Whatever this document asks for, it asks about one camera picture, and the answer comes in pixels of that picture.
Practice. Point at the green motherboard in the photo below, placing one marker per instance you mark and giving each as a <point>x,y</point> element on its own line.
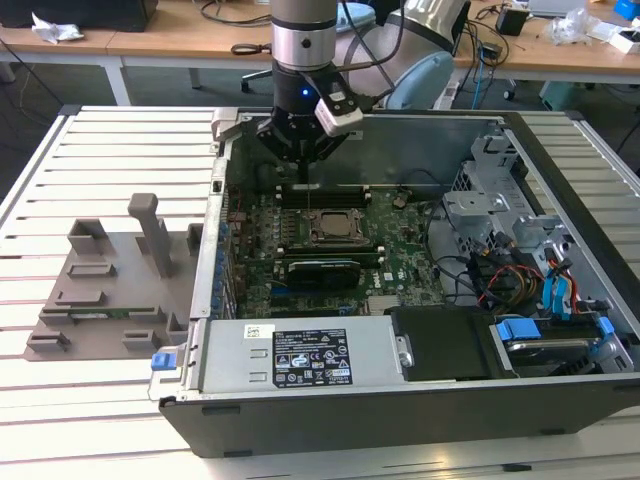
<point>410,240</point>

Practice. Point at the white power strip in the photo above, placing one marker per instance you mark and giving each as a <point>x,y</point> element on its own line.
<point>452,95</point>

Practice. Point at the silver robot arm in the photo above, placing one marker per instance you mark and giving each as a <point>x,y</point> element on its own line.
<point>302,45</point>

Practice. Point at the small blue box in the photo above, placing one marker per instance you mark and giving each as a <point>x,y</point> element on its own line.
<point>627,7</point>

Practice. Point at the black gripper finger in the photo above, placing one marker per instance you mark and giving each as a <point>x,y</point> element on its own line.
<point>327,147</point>
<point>277,140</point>

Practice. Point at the grey parts rack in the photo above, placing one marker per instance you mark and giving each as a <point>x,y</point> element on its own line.
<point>125,280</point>

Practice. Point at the grey laptop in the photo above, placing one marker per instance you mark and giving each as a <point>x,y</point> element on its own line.
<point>557,6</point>

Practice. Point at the clear plastic bag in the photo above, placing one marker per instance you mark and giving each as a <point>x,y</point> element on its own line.
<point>575,22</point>

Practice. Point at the small white box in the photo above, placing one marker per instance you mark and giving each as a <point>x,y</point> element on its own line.
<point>625,40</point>

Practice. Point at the long wooden desk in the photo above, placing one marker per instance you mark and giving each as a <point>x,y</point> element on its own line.
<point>550,57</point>

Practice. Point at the silver coin battery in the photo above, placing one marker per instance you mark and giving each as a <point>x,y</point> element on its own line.
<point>398,201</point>

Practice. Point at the blue expansion slot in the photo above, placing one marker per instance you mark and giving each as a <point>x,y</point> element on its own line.
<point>280,290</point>

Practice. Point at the black plastic shroud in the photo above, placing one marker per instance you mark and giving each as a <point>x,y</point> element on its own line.
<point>440,345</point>

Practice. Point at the black monitor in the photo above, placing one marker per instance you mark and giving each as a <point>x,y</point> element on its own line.
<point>100,12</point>

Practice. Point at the black computer tower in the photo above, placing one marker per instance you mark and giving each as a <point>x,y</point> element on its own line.
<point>462,20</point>

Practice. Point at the CPU socket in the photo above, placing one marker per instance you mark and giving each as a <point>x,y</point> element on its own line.
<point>315,241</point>

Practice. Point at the silver power supply unit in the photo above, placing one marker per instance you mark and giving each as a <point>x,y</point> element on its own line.
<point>230,360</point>

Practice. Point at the green RAM stick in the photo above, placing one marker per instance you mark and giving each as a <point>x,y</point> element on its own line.
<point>95,314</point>

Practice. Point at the silver finned heatsink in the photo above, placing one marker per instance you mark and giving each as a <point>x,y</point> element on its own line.
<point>384,305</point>

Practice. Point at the teal storage box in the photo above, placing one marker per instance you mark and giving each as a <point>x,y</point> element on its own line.
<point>565,95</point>

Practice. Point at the crumpled white paper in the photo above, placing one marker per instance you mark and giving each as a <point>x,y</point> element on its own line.
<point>50,30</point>

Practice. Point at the blue plastic latch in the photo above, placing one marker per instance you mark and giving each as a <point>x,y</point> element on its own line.
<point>162,361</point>

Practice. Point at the black RAM slot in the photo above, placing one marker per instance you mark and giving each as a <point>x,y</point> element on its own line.
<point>370,253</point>
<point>330,247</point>
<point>340,196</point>
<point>345,189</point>
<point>372,260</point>

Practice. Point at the silver square CPU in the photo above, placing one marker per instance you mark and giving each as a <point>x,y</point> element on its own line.
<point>337,226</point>

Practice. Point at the black expansion slot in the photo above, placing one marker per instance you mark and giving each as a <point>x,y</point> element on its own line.
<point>320,303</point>

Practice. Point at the silver metal drive cage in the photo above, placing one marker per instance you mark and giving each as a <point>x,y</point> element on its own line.
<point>470,202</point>

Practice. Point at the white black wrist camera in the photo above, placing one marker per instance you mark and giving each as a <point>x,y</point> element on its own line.
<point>337,117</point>

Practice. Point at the small black box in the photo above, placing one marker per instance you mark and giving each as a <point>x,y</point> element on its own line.
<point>510,20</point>

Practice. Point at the black graphics card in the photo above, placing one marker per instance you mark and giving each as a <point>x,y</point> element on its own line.
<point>322,275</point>

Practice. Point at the hard disk in blue carrier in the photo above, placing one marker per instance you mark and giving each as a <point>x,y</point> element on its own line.
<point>520,330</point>

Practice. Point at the black open PC case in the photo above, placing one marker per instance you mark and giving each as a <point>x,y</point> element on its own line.
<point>350,420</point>

